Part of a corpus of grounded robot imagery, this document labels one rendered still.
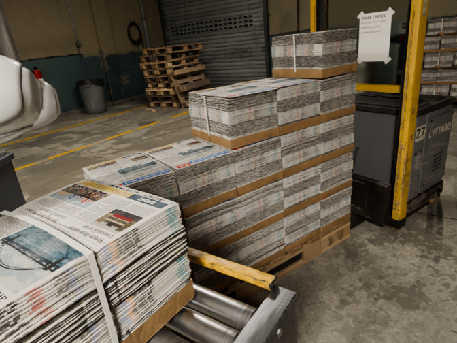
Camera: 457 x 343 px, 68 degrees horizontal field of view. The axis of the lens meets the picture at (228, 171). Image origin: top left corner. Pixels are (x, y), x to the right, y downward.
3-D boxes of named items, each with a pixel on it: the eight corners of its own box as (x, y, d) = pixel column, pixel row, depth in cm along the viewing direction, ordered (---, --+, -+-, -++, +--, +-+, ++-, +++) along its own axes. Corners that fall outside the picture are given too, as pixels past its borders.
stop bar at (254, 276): (141, 235, 96) (140, 229, 95) (279, 282, 72) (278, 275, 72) (132, 241, 94) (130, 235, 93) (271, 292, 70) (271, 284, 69)
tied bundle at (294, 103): (235, 125, 195) (231, 85, 186) (273, 116, 209) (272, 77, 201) (280, 137, 165) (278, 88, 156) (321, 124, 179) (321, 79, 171)
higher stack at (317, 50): (278, 231, 239) (268, 36, 193) (307, 216, 255) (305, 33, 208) (320, 254, 209) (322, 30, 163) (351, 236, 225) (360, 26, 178)
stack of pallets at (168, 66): (180, 96, 901) (173, 45, 854) (209, 96, 854) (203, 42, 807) (145, 107, 796) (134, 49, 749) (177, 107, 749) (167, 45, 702)
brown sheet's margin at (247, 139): (191, 135, 181) (190, 127, 179) (234, 124, 195) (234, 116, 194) (231, 149, 151) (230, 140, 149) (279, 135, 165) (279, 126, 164)
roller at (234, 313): (117, 260, 94) (113, 246, 92) (266, 324, 68) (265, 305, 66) (103, 271, 90) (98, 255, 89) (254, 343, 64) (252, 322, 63)
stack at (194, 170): (118, 311, 181) (79, 167, 151) (279, 230, 240) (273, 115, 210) (146, 361, 150) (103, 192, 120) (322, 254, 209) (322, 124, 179)
